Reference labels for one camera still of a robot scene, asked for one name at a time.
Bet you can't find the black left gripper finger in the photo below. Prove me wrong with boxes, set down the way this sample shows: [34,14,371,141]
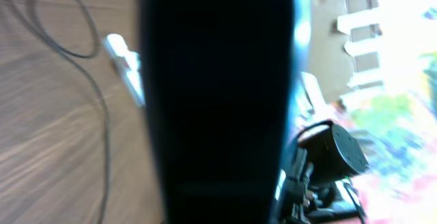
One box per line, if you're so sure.
[140,0,294,224]

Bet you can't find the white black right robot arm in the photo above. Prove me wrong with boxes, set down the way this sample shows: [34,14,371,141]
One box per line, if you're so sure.
[270,120,369,223]

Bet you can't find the black USB charging cable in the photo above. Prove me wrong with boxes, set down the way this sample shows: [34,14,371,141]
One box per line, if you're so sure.
[0,0,139,224]

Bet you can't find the white power strip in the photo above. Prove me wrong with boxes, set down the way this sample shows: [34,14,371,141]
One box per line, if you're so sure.
[102,33,145,107]

